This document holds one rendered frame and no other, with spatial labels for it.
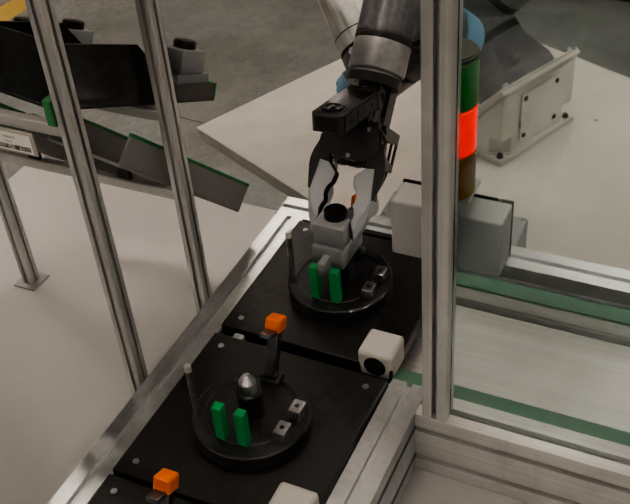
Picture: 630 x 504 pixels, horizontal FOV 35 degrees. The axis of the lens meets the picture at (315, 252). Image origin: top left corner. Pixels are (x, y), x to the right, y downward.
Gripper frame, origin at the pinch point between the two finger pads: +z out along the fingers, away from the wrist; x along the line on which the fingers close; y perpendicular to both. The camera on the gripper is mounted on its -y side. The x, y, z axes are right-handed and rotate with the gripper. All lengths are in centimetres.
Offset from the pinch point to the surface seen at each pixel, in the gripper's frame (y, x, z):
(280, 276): 7.5, 8.8, 8.2
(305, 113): 57, 33, -22
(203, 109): 202, 138, -39
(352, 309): 2.7, -4.1, 9.9
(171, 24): 245, 187, -78
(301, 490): -18.1, -10.2, 28.9
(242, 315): 1.0, 10.1, 14.2
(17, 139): -29.5, 27.2, -0.7
